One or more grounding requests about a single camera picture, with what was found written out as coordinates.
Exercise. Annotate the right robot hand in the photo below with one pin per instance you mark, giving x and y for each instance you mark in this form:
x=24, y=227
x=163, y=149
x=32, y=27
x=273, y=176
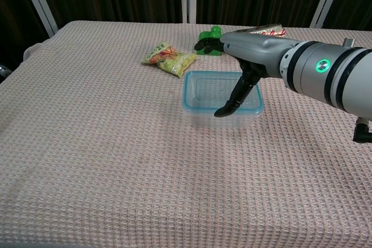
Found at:
x=255, y=50

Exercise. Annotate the blue translucent plastic lid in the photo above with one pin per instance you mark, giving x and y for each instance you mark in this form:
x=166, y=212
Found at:
x=203, y=91

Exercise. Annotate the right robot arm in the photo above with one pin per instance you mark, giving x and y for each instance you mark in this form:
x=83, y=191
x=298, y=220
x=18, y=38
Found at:
x=334, y=71

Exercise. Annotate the clear plastic container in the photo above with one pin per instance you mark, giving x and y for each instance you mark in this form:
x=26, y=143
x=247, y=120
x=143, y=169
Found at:
x=203, y=121

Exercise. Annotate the silver snack bar wrapper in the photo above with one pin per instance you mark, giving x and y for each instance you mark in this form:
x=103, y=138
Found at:
x=267, y=30

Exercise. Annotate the green toy block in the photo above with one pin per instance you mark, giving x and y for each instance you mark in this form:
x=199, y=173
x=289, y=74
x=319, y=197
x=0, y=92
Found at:
x=215, y=30

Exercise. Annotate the green snack bag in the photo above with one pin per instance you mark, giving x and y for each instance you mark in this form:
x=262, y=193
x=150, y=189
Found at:
x=168, y=57

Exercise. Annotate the beige waffle tablecloth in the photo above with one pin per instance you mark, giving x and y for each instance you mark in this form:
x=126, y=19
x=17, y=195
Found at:
x=116, y=158

